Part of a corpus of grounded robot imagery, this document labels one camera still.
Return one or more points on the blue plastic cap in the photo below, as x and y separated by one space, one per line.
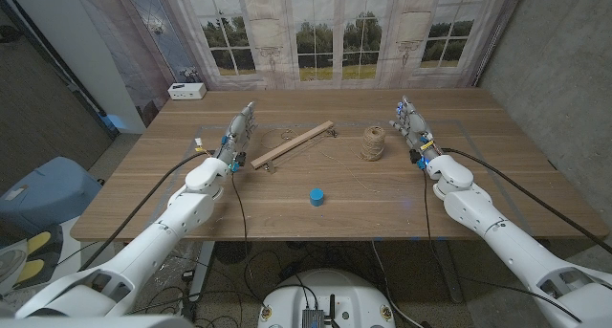
316 197

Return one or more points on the printed window backdrop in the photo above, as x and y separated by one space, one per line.
334 31

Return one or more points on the white power strip box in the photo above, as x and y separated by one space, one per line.
186 91

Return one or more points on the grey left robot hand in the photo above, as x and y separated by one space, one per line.
236 137

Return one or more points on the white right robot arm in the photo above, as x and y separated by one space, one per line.
507 242

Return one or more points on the black device with yellow pads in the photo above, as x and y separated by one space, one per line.
45 256

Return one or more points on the black door frame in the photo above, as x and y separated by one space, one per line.
57 65

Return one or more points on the grey table leg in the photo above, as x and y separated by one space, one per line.
448 270

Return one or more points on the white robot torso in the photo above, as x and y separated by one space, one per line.
330 290

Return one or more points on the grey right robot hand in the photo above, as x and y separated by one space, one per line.
416 132

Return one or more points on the blue plastic bin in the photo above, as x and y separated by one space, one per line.
43 194

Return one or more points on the wooden hanger with metal clips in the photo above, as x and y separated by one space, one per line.
291 145

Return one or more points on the jute twine spool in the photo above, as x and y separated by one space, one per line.
373 144

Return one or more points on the white table leg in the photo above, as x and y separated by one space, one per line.
202 270

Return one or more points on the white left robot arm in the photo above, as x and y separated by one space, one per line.
158 232

